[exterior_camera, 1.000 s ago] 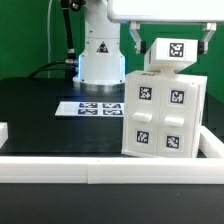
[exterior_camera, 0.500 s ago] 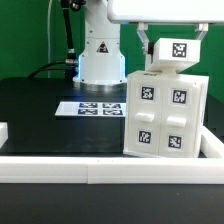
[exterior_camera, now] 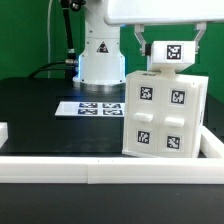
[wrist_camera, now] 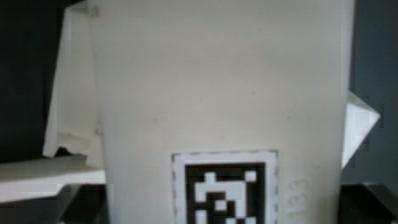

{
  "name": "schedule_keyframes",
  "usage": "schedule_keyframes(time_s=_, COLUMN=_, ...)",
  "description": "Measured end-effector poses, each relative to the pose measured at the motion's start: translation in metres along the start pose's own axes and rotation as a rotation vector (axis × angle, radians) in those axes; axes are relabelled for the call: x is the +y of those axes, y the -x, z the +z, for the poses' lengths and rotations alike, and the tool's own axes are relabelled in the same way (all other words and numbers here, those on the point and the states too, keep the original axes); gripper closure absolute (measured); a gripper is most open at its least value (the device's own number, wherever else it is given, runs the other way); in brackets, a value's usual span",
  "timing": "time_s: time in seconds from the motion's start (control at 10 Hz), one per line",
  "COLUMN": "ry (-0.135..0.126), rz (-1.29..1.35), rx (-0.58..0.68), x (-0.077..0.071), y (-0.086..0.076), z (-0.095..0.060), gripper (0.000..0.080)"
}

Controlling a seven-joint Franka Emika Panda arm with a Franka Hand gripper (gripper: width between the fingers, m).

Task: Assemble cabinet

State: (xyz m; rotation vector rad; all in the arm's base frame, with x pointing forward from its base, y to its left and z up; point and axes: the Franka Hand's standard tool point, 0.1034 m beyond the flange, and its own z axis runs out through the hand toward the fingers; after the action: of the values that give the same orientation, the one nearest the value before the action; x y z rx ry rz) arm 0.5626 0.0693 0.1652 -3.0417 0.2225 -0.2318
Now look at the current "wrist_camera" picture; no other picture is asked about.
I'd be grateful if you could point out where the white cabinet top block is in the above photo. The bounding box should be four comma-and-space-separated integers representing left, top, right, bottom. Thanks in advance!
45, 0, 379, 224

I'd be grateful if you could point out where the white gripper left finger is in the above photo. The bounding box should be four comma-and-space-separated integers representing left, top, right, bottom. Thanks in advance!
59, 184, 110, 224

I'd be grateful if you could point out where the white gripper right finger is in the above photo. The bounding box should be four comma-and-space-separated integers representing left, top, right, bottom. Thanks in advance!
338, 183, 398, 224

